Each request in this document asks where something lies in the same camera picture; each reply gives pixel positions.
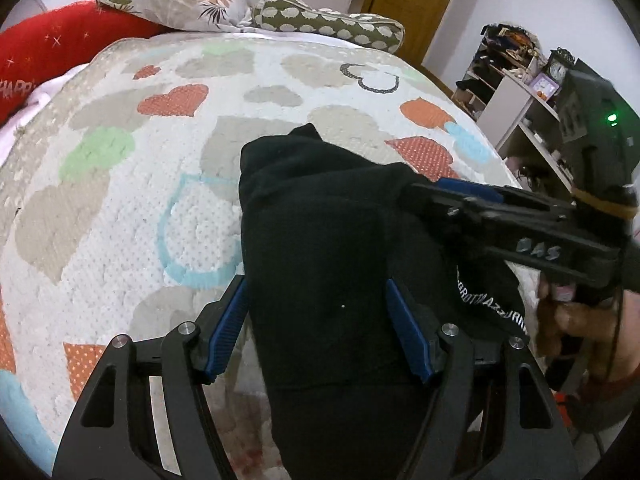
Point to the black pants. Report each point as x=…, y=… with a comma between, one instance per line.
x=325, y=240

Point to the person's right forearm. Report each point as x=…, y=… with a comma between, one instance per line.
x=631, y=320

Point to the wooden door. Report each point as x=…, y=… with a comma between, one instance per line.
x=415, y=5

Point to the olive dotted pillow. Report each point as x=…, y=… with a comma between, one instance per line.
x=325, y=22

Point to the cluttered white shelf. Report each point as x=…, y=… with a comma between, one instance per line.
x=510, y=95

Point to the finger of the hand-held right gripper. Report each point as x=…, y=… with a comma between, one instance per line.
x=450, y=215
x=475, y=189

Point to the black table clock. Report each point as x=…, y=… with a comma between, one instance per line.
x=559, y=66

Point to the person's right hand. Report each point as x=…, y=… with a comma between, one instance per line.
x=575, y=317

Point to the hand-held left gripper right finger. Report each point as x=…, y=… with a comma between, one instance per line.
x=407, y=332

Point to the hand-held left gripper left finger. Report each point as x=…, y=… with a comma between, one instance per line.
x=227, y=332

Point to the heart pattern quilt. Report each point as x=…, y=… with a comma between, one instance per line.
x=125, y=210

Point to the pink fleece blanket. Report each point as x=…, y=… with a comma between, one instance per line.
x=35, y=102

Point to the floral pillow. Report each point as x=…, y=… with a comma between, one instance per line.
x=185, y=2

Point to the purple picture frame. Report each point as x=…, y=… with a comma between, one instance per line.
x=545, y=86

